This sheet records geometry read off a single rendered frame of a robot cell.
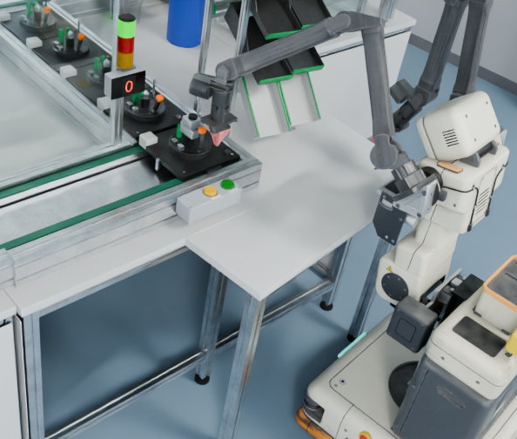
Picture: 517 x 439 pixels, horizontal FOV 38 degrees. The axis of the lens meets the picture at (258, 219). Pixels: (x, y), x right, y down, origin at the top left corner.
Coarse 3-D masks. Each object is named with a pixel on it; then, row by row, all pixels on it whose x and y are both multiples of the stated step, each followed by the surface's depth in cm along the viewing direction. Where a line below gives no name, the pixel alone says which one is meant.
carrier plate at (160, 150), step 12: (168, 132) 254; (156, 144) 248; (168, 144) 249; (156, 156) 244; (168, 156) 244; (216, 156) 248; (228, 156) 249; (168, 168) 241; (180, 168) 240; (192, 168) 241; (204, 168) 242
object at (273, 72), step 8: (232, 8) 246; (240, 8) 251; (232, 16) 247; (232, 24) 249; (248, 24) 255; (256, 24) 256; (232, 32) 250; (248, 32) 253; (256, 32) 254; (248, 40) 251; (256, 40) 253; (264, 40) 254; (272, 40) 254; (248, 48) 244; (256, 48) 251; (272, 64) 250; (280, 64) 252; (256, 72) 243; (264, 72) 247; (272, 72) 249; (280, 72) 250; (288, 72) 250; (256, 80) 244; (264, 80) 243; (272, 80) 246; (280, 80) 248
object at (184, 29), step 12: (180, 0) 314; (192, 0) 314; (204, 0) 318; (168, 12) 323; (180, 12) 317; (192, 12) 317; (204, 12) 322; (168, 24) 325; (180, 24) 320; (192, 24) 321; (168, 36) 327; (180, 36) 323; (192, 36) 324
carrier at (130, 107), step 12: (132, 96) 262; (144, 96) 258; (132, 108) 257; (144, 108) 260; (168, 108) 266; (132, 120) 257; (144, 120) 257; (156, 120) 259; (168, 120) 260; (180, 120) 261; (132, 132) 251; (144, 132) 252; (156, 132) 255
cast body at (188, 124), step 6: (192, 114) 242; (186, 120) 241; (192, 120) 241; (198, 120) 242; (180, 126) 245; (186, 126) 243; (192, 126) 242; (198, 126) 244; (186, 132) 244; (192, 132) 241; (198, 132) 243; (192, 138) 243
